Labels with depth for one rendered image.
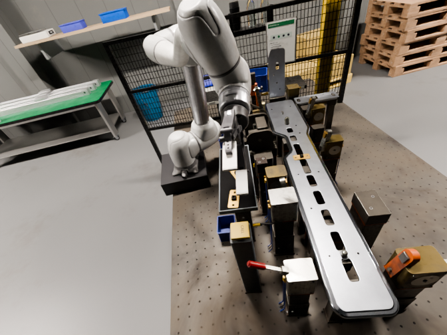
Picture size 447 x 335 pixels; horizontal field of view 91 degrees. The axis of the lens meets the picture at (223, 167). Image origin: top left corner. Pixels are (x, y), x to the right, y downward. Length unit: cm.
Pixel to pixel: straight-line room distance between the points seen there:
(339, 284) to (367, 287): 8
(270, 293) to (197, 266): 38
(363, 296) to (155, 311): 153
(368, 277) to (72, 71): 494
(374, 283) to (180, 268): 84
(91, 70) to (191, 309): 439
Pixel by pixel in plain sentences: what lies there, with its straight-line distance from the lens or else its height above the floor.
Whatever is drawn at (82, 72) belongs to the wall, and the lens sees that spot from 497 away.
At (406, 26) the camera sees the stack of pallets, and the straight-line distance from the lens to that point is 458.
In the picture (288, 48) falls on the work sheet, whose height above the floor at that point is 125.
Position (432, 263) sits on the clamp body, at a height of 106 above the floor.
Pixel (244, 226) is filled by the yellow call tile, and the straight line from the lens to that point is 75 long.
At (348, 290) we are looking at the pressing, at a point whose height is 100.
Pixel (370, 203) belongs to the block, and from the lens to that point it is 102.
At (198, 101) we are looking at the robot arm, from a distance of 133.
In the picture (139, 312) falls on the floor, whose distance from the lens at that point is 210.
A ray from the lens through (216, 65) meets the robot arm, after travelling 61.
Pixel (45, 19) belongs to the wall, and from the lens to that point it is 493.
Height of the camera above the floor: 179
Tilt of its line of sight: 41 degrees down
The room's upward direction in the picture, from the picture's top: 14 degrees counter-clockwise
